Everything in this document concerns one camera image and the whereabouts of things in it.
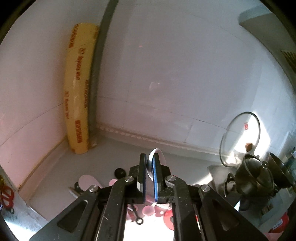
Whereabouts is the black ladle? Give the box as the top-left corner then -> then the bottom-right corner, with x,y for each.
114,168 -> 126,180

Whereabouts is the pink round lid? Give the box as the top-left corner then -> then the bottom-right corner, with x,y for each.
78,174 -> 103,191

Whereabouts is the black cooking pot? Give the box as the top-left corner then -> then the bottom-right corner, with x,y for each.
224,153 -> 295,205

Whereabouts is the glass pot lid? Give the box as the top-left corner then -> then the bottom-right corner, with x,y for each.
219,111 -> 261,167

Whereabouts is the yellow cling wrap roll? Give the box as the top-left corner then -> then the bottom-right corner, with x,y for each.
63,23 -> 99,154

